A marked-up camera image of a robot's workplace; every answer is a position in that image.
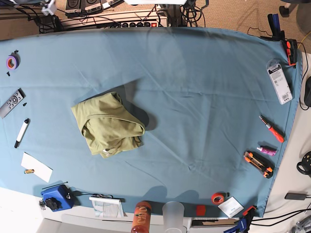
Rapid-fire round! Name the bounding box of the olive green t-shirt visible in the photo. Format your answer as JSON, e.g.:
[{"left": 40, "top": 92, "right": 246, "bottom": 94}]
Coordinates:
[{"left": 71, "top": 92, "right": 145, "bottom": 158}]

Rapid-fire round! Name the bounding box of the black power adapter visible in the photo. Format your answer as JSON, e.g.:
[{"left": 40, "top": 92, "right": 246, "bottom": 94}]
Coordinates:
[{"left": 284, "top": 192, "right": 308, "bottom": 200}]

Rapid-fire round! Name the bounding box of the orange drink bottle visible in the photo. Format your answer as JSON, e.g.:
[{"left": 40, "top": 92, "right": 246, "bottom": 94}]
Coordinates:
[{"left": 131, "top": 201, "right": 152, "bottom": 233}]

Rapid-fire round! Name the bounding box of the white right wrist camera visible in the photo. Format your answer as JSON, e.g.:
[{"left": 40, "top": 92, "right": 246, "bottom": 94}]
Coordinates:
[{"left": 41, "top": 0, "right": 57, "bottom": 16}]

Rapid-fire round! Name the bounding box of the grey remote control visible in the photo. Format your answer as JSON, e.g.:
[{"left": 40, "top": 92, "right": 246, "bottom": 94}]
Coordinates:
[{"left": 0, "top": 88, "right": 25, "bottom": 119}]

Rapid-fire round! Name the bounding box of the purple tape roll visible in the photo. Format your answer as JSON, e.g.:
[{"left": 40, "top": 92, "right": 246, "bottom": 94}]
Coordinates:
[{"left": 6, "top": 53, "right": 20, "bottom": 70}]

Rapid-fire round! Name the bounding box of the orange black clamp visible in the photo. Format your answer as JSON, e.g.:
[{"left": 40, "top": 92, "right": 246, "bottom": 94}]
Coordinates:
[{"left": 286, "top": 39, "right": 297, "bottom": 68}]

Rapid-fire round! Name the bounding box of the blue table cloth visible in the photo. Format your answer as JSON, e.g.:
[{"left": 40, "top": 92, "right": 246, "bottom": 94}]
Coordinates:
[{"left": 0, "top": 28, "right": 303, "bottom": 217}]

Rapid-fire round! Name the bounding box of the white power strip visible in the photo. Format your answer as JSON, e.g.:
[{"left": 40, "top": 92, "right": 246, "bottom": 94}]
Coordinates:
[{"left": 61, "top": 10, "right": 170, "bottom": 30}]

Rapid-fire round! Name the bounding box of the small yellow battery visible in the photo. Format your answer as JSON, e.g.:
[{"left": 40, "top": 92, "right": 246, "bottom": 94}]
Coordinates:
[{"left": 24, "top": 169, "right": 35, "bottom": 174}]

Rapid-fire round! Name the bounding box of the white paper sheet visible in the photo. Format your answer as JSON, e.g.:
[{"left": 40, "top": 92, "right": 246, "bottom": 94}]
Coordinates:
[{"left": 21, "top": 152, "right": 53, "bottom": 183}]

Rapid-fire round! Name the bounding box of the white black marker pen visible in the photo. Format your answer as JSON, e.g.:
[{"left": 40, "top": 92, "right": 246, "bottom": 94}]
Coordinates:
[{"left": 14, "top": 118, "right": 30, "bottom": 149}]

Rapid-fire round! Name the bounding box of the orange tape roll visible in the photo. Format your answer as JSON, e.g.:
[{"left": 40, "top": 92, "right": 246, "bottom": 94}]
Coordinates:
[{"left": 211, "top": 192, "right": 227, "bottom": 205}]

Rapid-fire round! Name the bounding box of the translucent plastic cup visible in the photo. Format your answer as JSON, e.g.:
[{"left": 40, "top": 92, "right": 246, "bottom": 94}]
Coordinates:
[{"left": 162, "top": 201, "right": 185, "bottom": 233}]

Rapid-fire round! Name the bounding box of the blue box with knob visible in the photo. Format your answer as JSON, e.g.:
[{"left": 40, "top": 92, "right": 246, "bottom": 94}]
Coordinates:
[{"left": 41, "top": 184, "right": 75, "bottom": 212}]

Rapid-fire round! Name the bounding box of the blue orange bar clamp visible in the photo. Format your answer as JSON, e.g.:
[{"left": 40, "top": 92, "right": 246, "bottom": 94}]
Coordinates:
[{"left": 224, "top": 205, "right": 257, "bottom": 233}]

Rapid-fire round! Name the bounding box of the purple glue tube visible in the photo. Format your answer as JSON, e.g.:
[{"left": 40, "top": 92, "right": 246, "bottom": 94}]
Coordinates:
[{"left": 257, "top": 146, "right": 277, "bottom": 156}]

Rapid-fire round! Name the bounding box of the small red block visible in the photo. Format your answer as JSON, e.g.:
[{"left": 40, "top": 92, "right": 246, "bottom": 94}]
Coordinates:
[{"left": 196, "top": 205, "right": 206, "bottom": 216}]

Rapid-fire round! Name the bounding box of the clear plastic bit case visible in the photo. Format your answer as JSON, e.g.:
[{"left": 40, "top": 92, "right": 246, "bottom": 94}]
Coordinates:
[{"left": 266, "top": 59, "right": 293, "bottom": 105}]

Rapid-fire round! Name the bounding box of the black cable tie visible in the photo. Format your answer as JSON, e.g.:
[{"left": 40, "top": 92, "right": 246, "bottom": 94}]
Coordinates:
[{"left": 42, "top": 181, "right": 68, "bottom": 190}]

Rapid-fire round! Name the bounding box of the white paper booklet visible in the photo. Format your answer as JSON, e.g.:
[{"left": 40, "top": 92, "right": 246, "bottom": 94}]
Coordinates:
[{"left": 89, "top": 197, "right": 124, "bottom": 218}]

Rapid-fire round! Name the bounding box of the orange black utility knife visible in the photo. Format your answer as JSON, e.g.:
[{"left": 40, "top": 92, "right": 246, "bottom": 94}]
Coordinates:
[{"left": 243, "top": 151, "right": 274, "bottom": 179}]

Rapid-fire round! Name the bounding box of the red handled screwdriver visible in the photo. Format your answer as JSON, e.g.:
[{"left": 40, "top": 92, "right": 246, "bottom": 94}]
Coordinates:
[{"left": 259, "top": 115, "right": 285, "bottom": 143}]

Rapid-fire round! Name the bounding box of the white square card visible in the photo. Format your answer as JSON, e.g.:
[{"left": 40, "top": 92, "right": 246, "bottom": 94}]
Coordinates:
[{"left": 218, "top": 197, "right": 244, "bottom": 218}]

